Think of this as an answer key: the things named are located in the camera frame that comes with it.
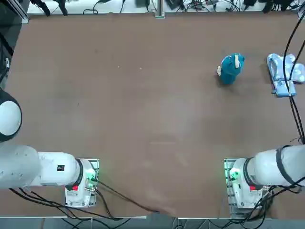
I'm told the small blue plush doll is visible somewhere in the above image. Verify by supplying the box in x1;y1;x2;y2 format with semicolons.
216;54;246;85

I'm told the black stand leg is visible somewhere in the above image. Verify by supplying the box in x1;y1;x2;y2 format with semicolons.
55;0;69;16
30;0;51;17

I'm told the long black table cable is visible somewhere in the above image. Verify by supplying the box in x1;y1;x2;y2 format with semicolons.
96;179;161;213

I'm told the aluminium frame post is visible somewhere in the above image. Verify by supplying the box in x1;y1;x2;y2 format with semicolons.
155;0;166;18

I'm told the black left base cable bundle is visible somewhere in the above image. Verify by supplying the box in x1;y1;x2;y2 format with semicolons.
9;187;131;221

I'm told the black base cable bundle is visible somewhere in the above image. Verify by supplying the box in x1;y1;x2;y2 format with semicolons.
9;187;131;221
221;176;305;222

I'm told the black right base cable bundle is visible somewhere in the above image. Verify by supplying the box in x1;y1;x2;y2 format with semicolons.
221;176;305;222

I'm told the aluminium frame profile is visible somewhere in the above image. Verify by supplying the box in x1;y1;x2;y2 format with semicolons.
4;0;30;24

